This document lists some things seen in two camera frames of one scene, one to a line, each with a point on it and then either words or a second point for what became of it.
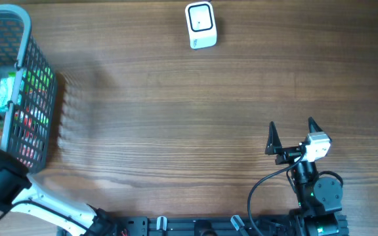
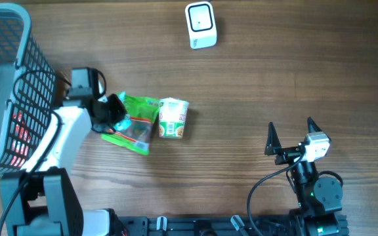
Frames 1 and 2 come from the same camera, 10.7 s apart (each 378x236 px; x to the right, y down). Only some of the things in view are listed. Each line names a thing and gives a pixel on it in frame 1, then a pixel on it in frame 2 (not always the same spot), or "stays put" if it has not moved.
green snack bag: x=5 y=92 to x=138 y=136
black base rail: x=201 y=225 stays put
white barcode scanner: x=201 y=22 stays put
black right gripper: x=287 y=153 stays put
